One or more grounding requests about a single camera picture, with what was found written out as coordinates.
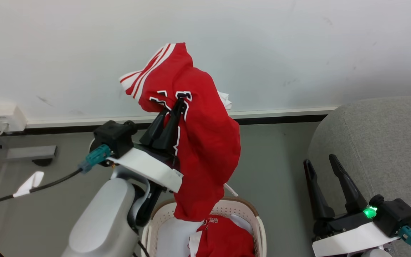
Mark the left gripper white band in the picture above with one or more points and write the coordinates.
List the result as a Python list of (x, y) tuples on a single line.
[(145, 166)]

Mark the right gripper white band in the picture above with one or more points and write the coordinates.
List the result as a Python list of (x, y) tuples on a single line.
[(348, 239)]

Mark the red basketball jersey white trim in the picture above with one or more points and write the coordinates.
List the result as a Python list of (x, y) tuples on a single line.
[(205, 142)]

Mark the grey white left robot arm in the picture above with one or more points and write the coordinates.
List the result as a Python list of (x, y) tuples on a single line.
[(102, 217)]

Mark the cream perforated laundry basket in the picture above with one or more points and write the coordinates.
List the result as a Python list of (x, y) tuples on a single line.
[(241, 210)]

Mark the grey fabric sofa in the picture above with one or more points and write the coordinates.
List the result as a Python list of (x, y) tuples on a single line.
[(380, 142)]

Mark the white and black baseboard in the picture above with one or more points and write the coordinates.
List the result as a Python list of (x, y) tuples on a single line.
[(84, 123)]

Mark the red garment with white print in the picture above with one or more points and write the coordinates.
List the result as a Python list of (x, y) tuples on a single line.
[(225, 237)]

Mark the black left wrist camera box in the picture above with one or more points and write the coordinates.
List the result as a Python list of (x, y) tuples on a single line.
[(114, 135)]

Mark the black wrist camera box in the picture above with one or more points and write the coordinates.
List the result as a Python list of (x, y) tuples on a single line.
[(392, 216), (114, 135)]

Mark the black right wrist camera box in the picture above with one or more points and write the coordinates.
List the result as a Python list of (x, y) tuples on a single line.
[(392, 216)]

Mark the grey metal bracket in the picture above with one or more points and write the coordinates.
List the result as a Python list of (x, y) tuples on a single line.
[(23, 152)]

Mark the white wall socket box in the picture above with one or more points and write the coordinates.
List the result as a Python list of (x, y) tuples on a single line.
[(7, 116)]

